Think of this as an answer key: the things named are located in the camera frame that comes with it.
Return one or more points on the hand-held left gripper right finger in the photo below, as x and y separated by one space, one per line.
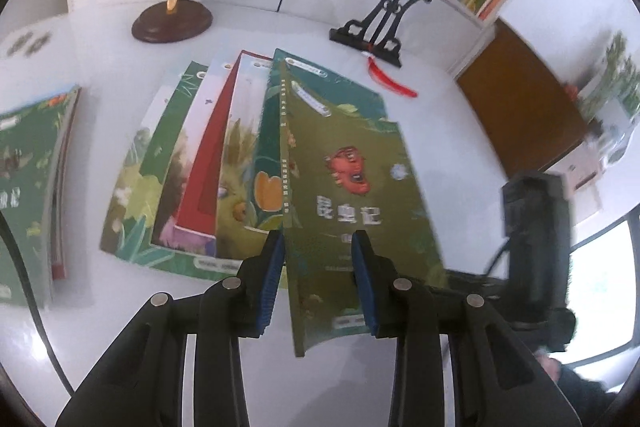
362 292

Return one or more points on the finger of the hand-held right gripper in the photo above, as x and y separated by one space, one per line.
480 283

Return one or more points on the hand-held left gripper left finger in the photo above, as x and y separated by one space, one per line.
270 287

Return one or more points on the red cartoon man book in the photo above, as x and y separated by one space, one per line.
205 177

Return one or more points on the white and pink book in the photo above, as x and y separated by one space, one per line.
180 187

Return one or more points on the olive green red insect book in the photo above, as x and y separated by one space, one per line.
320 142

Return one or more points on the pale green leafy book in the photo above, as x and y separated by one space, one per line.
125 207

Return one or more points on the green bordered book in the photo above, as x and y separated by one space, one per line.
170 122

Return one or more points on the green yellow insect book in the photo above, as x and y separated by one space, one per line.
25 167

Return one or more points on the person's right forearm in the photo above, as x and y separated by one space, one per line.
580 387

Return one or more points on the white cardboard box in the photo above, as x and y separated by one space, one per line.
580 177

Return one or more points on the brown wooden panel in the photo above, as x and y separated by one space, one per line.
520 107

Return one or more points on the green potted plant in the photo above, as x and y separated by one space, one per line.
615 72

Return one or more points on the red tassel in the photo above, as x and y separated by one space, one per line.
390 82

